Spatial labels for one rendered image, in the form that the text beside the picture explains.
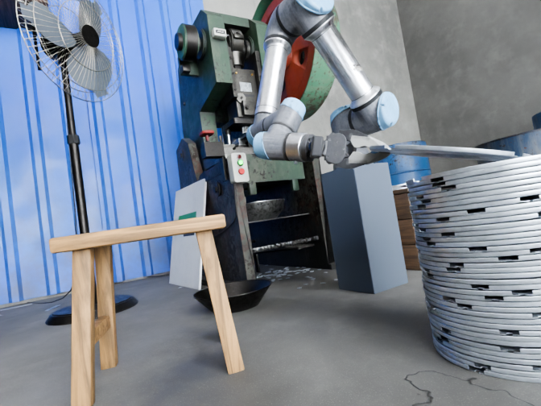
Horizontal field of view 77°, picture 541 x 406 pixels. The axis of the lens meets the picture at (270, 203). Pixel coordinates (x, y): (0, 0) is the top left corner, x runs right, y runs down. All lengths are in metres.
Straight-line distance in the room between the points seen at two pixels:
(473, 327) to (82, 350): 0.71
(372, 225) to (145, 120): 2.26
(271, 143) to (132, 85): 2.35
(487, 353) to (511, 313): 0.07
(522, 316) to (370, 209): 0.70
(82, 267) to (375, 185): 0.95
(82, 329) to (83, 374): 0.08
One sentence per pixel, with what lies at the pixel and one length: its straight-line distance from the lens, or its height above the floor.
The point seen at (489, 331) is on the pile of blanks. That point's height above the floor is 0.07.
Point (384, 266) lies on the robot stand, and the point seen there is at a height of 0.08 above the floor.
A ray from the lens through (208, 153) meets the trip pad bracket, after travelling 1.62.
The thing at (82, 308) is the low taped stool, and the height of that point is 0.19.
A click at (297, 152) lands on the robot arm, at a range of 0.87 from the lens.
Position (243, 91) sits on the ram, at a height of 1.04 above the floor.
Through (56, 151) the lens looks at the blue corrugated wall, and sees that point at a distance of 2.93.
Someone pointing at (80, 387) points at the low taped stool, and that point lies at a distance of 0.82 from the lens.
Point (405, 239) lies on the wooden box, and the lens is 1.58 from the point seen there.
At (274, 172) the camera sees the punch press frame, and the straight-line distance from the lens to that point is 1.77.
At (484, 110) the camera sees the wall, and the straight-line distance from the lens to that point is 4.77.
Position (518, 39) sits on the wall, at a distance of 4.75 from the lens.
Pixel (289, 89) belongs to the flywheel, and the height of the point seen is 1.12.
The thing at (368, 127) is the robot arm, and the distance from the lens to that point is 1.26.
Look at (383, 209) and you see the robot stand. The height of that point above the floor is 0.28.
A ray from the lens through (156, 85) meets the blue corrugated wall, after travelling 3.21.
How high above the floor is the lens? 0.30
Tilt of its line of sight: 3 degrees up
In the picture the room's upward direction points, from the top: 9 degrees counter-clockwise
